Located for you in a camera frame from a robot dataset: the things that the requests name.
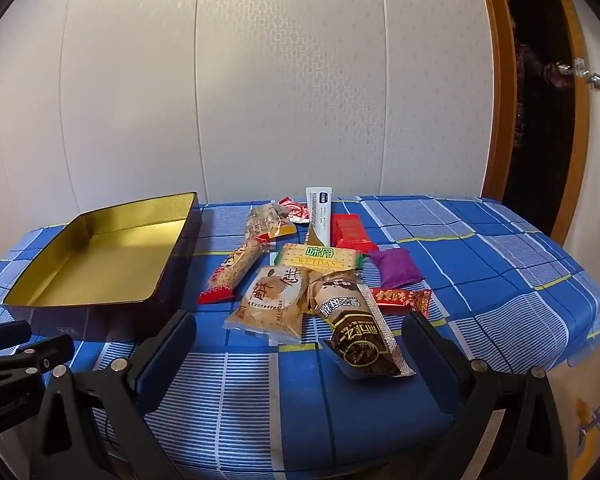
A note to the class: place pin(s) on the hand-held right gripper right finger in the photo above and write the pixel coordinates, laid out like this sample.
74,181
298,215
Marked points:
427,355

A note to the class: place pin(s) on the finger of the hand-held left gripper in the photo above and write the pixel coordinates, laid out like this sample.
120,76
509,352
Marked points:
40,357
5,337

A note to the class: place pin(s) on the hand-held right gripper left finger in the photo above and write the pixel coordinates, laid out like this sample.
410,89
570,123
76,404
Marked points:
167,355

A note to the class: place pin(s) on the small red gold candy packet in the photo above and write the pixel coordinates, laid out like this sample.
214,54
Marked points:
400,299

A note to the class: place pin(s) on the brown gold snack packet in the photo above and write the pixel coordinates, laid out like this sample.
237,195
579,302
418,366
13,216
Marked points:
360,340

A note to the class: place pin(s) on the purple snack packet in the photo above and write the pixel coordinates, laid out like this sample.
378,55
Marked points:
395,267

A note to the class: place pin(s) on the long red rice bar packet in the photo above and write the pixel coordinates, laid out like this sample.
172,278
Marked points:
232,270

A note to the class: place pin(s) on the beige pastry packet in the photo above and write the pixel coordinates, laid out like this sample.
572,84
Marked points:
267,305

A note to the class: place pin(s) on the gold tin box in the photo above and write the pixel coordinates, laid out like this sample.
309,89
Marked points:
105,260

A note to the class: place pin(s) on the yellow green cracker packet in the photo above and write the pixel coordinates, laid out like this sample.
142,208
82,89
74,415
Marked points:
320,256

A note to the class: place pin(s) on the blue plaid blanket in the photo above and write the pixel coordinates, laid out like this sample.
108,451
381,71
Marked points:
480,270

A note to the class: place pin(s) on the red rectangular snack packet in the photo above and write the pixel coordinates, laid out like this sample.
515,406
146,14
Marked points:
350,232

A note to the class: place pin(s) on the clear nut packet orange edge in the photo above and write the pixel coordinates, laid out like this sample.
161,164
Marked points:
267,222

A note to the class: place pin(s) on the cardboard box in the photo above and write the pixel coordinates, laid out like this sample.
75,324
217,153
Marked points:
590,410

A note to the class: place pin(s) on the red white stick packet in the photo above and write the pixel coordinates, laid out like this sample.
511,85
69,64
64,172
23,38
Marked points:
320,210

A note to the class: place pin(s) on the small red white packet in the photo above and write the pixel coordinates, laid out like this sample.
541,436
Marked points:
295,209

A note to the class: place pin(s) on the white wooden-edged door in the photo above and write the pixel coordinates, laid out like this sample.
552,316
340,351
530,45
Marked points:
577,160

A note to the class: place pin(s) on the wooden door frame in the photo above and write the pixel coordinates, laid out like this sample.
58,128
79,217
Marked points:
500,110

